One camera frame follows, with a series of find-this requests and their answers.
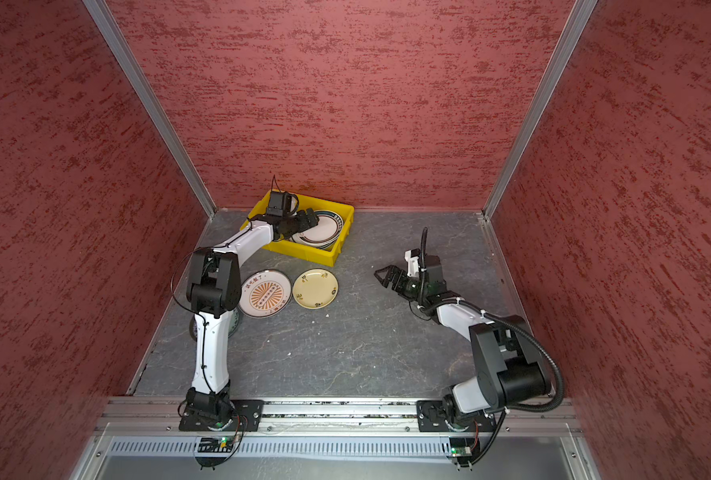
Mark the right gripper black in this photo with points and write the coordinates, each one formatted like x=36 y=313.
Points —
x=397 y=283

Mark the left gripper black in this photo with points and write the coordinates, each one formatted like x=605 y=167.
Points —
x=313 y=222

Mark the white plate green rim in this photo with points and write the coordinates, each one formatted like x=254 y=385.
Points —
x=327 y=246
x=330 y=226

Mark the cream plate small motifs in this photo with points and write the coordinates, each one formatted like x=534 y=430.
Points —
x=316 y=289

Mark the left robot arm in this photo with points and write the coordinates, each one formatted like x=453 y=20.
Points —
x=214 y=292

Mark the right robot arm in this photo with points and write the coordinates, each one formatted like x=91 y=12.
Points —
x=509 y=367

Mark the yellow plastic bin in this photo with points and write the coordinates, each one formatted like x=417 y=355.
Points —
x=327 y=258

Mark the white plate orange sunburst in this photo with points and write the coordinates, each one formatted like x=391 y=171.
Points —
x=265 y=294

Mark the teal patterned small plate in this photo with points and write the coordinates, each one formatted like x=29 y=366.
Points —
x=235 y=322

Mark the right controller board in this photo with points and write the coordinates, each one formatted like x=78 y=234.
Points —
x=462 y=451

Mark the controller board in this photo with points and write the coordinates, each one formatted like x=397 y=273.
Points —
x=462 y=451
x=212 y=445

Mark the left controller board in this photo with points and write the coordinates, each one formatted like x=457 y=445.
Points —
x=212 y=445

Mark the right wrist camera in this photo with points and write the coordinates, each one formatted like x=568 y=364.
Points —
x=412 y=258

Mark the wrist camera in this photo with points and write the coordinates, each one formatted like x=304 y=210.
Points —
x=280 y=204
x=412 y=258

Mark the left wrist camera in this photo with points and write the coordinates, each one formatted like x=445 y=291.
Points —
x=280 y=204

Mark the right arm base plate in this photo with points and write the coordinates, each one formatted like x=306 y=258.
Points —
x=436 y=416

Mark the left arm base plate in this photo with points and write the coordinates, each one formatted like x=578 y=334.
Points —
x=228 y=416

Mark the aluminium front rail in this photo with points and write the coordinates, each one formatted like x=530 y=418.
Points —
x=323 y=416

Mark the left aluminium corner post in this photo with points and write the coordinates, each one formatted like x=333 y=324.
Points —
x=111 y=32

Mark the aluminium corner post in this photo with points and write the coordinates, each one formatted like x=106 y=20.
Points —
x=572 y=31
x=111 y=32

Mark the right aluminium corner post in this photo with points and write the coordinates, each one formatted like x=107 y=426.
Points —
x=572 y=31

